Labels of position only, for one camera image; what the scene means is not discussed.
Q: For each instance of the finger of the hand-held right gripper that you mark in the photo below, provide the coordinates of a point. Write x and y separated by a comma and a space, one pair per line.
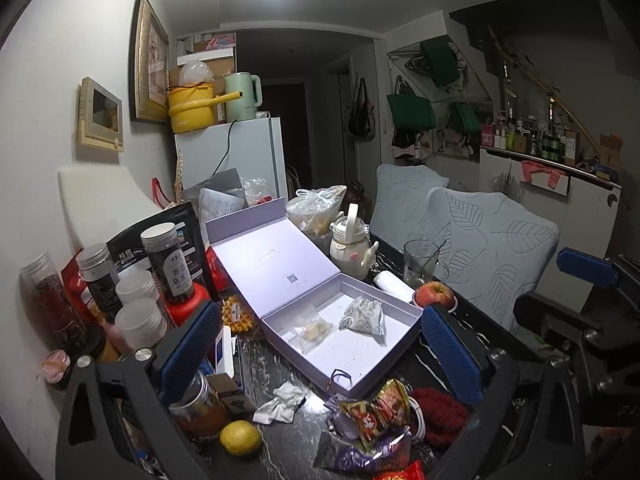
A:
550, 312
585, 266

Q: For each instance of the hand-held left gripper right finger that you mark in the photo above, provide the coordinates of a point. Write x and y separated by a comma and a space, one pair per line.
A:
452, 355

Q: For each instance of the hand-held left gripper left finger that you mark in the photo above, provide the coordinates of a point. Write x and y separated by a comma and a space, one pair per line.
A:
192, 345

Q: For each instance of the red knitted scrunchie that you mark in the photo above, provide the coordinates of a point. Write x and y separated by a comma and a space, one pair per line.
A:
442, 417

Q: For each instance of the lavender gift box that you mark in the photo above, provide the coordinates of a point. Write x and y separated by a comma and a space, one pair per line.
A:
280, 260

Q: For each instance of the small red packet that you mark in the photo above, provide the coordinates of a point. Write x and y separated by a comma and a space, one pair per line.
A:
400, 472

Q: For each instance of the purple snack wrapper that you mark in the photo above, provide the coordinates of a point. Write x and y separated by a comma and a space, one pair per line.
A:
360, 457

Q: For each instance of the white card box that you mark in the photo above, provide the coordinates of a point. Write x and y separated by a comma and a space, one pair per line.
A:
223, 355

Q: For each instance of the red container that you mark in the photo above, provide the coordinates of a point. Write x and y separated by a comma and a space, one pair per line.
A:
192, 300

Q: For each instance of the white cabinet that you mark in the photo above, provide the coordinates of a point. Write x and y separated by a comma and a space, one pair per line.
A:
575, 220

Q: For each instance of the yellow waffle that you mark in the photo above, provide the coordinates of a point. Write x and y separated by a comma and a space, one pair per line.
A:
237, 316

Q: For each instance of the silver lid jar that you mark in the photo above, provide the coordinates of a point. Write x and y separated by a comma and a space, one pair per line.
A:
136, 285
140, 322

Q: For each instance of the red apple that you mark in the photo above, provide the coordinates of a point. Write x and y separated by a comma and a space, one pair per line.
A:
434, 294

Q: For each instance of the jar with orange contents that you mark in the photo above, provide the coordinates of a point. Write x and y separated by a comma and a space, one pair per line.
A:
202, 410

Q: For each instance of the small dark box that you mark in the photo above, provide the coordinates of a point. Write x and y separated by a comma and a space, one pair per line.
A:
235, 400

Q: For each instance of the tall jar dark contents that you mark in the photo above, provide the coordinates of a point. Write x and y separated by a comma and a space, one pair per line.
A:
167, 270

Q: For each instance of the leaf pattern chair large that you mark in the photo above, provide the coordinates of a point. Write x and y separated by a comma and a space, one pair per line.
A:
490, 250

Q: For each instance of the white paper roll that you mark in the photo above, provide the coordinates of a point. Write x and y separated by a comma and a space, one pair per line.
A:
395, 285

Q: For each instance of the clear drinking glass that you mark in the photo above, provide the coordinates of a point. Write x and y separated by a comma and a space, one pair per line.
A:
417, 265

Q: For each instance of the grey patterned packet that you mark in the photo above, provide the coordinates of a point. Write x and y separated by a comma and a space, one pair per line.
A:
362, 316

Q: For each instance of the crumpled white tissue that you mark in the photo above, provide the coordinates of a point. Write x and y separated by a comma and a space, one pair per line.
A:
277, 405

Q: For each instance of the metal spoon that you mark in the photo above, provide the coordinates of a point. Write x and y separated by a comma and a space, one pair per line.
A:
436, 251

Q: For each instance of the yellow lemon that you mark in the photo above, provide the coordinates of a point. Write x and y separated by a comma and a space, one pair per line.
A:
241, 438

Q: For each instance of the pink cloth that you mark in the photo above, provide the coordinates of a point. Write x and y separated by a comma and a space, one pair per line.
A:
537, 170

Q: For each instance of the jar with black label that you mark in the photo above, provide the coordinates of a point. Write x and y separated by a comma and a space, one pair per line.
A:
100, 280

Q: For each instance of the small open cardboard box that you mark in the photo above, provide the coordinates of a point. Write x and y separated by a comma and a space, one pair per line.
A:
611, 150

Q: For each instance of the clear plastic packet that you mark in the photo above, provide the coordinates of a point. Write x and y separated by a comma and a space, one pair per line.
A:
312, 332

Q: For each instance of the row of bottles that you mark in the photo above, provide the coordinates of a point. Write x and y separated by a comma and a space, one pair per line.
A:
550, 142

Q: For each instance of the pink round tin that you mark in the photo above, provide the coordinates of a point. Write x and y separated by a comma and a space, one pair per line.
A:
55, 367

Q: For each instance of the printed paper sheet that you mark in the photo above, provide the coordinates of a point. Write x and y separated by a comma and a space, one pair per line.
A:
220, 205

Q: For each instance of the cream kettle bottle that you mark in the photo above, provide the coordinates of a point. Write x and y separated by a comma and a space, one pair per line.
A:
347, 252

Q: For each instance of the jar with red contents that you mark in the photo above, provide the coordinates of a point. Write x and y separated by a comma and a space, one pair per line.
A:
47, 305

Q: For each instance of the leaf pattern chair small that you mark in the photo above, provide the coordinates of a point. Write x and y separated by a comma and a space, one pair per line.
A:
405, 200

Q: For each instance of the dried wheat decoration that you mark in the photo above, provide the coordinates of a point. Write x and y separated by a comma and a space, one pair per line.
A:
178, 180

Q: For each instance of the clear crinkled plastic package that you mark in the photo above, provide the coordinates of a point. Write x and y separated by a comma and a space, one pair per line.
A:
255, 190

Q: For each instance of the grey plastic bag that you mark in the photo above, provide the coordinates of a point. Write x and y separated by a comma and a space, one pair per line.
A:
222, 180

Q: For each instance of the white padded board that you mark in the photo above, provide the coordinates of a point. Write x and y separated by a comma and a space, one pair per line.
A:
100, 200

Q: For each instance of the plastic bag of food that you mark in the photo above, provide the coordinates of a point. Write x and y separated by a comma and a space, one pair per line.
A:
312, 210

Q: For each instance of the green tote bag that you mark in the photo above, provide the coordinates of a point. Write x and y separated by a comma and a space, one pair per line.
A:
440, 62
410, 110
462, 117

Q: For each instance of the white fridge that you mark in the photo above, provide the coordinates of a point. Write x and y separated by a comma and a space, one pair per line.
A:
250, 150

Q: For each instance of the yellow cooking pot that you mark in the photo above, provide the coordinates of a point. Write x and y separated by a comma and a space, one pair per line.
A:
190, 110

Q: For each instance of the dark staircase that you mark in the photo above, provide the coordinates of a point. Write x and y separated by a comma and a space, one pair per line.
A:
525, 25

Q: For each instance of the green electric kettle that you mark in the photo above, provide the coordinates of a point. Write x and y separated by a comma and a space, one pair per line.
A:
242, 100

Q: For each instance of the dark hanging bag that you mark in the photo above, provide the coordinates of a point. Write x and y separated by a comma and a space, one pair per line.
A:
360, 115

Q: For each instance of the clear plastic bag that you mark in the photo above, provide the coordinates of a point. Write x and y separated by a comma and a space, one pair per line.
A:
195, 72

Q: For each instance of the brown cardboard box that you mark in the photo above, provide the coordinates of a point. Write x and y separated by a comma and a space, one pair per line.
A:
220, 65

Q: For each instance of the gold framed picture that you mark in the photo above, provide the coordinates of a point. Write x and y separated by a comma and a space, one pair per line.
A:
150, 60

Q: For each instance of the beige wall panel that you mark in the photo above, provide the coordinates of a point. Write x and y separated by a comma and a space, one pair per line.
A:
100, 115

